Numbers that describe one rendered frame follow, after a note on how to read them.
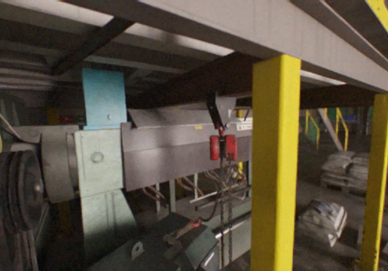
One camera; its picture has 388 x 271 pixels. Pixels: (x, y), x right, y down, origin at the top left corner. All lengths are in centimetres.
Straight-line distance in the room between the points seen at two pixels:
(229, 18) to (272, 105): 25
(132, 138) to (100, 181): 35
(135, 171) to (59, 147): 46
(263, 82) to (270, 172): 26
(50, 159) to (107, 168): 32
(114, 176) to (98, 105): 49
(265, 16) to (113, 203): 130
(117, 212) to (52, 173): 51
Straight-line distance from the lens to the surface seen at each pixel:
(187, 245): 109
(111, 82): 128
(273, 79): 54
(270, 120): 53
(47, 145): 116
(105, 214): 140
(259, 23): 56
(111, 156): 127
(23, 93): 276
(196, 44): 95
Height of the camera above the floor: 153
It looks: 6 degrees down
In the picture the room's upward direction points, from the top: 2 degrees counter-clockwise
